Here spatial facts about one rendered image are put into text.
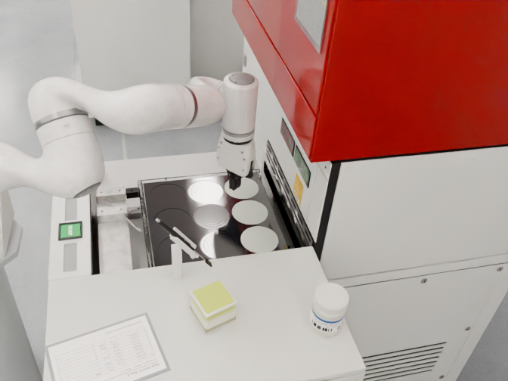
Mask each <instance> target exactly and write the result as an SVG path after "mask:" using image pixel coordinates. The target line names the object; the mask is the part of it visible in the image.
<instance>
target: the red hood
mask: <svg viewBox="0 0 508 381"><path fill-rule="evenodd" d="M232 13H233V15H234V17H235V19H236V21H237V23H238V25H239V27H240V28H241V30H242V32H243V34H244V36H245V38H246V40H247V42H248V44H249V46H250V47H251V49H252V52H253V54H254V55H255V57H256V60H257V61H258V63H259V66H260V67H261V68H262V71H263V73H264V74H265V77H266V79H267V80H268V83H269V85H270V86H271V88H272V90H273V92H274V94H275V96H276V98H277V100H278V102H279V104H280V105H281V107H282V109H283V111H284V113H285V115H286V117H287V119H288V121H289V123H290V125H291V126H292V128H293V131H294V132H295V134H296V137H297V138H298V140H299V143H300V144H301V145H302V148H303V150H304V151H305V154H306V156H307V157H308V159H309V161H310V163H318V162H326V161H334V160H350V159H358V158H366V157H375V156H390V155H398V154H406V153H422V152H429V151H438V150H453V149H461V148H470V147H485V146H494V145H502V144H508V0H233V1H232Z"/></svg>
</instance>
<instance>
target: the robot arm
mask: <svg viewBox="0 0 508 381"><path fill-rule="evenodd" d="M258 90H259V81H258V79H257V78H256V77H255V76H254V75H252V74H249V73H243V72H235V73H230V74H228V75H226V77H225V78H224V81H221V80H218V79H214V78H210V77H204V76H196V77H194V78H192V79H191V80H190V81H189V83H188V84H187V85H182V84H142V85H135V86H132V87H129V88H125V89H122V90H118V91H103V90H100V89H97V88H93V87H91V86H89V85H85V84H83V83H81V82H77V81H75V80H72V79H68V78H64V77H57V76H52V77H48V78H44V79H41V80H39V81H38V82H37V83H36V84H34V86H33V87H32V88H31V89H30V91H29V94H28V98H27V105H28V110H29V114H30V117H31V120H32V122H33V126H34V128H35V130H36V134H37V137H38V139H39V143H40V145H41V147H42V152H43V153H42V156H41V157H40V158H34V157H31V156H29V155H28V154H26V153H24V152H23V151H21V150H19V149H17V148H16V147H14V146H12V145H10V144H6V143H4V142H0V193H2V192H5V191H8V190H11V189H14V188H17V187H29V188H32V189H35V190H38V191H41V192H44V193H47V194H50V195H52V196H55V197H60V198H65V199H76V198H80V197H84V196H86V195H89V194H90V193H92V192H93V191H95V190H97V189H98V187H99V186H100V184H101V182H102V181H103V179H104V174H105V165H104V159H103V156H102V153H101V149H100V147H99V144H98V140H97V138H96V136H95V133H94V129H93V128H92V125H91V121H90V119H89V117H88V113H90V114H91V115H92V116H93V117H94V118H95V119H97V120H99V121H100V122H102V123H103V124H105V125H106V126H108V127H109V128H111V129H113V130H116V131H118V132H121V133H124V134H128V135H144V134H147V133H151V132H158V131H165V130H173V129H187V128H193V127H200V126H207V125H212V124H214V123H216V122H218V121H219V120H220V119H221V118H222V123H221V134H220V137H219V140H218V146H217V153H216V162H217V163H218V164H219V165H220V166H221V167H223V168H225V169H226V170H227V173H228V176H229V188H230V189H232V190H233V191H235V190H236V189H237V188H238V187H240V186H241V178H243V177H245V178H251V177H253V173H252V171H253V169H254V168H255V164H256V147H255V142H254V138H253V137H254V134H255V125H256V108H257V99H258Z"/></svg>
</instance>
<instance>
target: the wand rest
mask: <svg viewBox="0 0 508 381"><path fill-rule="evenodd" d="M173 230H174V231H176V232H177V233H178V234H179V235H181V236H182V237H183V238H185V240H186V241H187V242H188V243H190V245H191V246H192V247H193V248H194V249H196V247H197V245H195V244H194V243H193V242H192V241H191V240H189V239H188V238H187V237H186V236H185V235H184V234H182V233H181V232H180V231H179V230H178V229H177V228H175V227H174V228H173ZM169 236H170V239H171V240H172V241H173V242H175V243H176V244H172V245H171V248H172V273H173V277H174V279H179V278H182V251H181V249H183V250H184V251H185V252H186V253H187V254H189V255H190V257H191V258H192V259H194V258H198V257H199V256H198V255H197V254H196V253H195V252H194V251H193V250H192V249H191V248H189V247H188V246H187V245H186V244H185V243H183V242H182V241H181V240H180V239H179V238H177V237H173V236H172V235H169Z"/></svg>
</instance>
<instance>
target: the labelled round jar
mask: <svg viewBox="0 0 508 381"><path fill-rule="evenodd" d="M348 301H349V295H348V293H347V291H346V290H345V289H344V288H343V287H342V286H340V285H339V284H336V283H323V284H321V285H320V286H319V287H317V289H316V290H315V294H314V300H313V303H312V307H311V313H310V318H309V324H310V327H311V328H312V329H313V331H314V332H316V333H317V334H319V335H321V336H334V335H336V334H337V333H338V332H339V331H340V330H341V327H342V323H343V320H344V317H345V313H346V309H347V306H348Z"/></svg>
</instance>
